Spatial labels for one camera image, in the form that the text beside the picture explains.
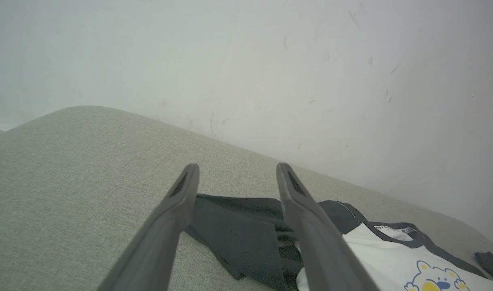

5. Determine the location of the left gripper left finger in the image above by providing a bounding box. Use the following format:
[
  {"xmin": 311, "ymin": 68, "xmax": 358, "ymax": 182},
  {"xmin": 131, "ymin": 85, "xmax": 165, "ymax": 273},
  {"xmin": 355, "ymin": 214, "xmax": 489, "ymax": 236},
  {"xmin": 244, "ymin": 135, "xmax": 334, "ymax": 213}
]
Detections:
[{"xmin": 97, "ymin": 163, "xmax": 201, "ymax": 291}]

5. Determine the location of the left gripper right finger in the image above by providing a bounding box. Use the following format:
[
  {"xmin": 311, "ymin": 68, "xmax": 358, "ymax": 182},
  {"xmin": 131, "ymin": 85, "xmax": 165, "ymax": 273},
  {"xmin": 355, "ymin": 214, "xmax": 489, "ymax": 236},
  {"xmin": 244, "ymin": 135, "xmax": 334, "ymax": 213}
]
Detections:
[{"xmin": 276, "ymin": 162, "xmax": 381, "ymax": 291}]

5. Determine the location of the white shirt with dark sleeves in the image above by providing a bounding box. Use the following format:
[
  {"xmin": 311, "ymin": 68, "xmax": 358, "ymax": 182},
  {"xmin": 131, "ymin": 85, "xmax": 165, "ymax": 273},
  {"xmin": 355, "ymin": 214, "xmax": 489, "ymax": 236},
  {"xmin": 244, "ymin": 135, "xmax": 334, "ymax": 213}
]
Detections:
[{"xmin": 185, "ymin": 193, "xmax": 493, "ymax": 291}]

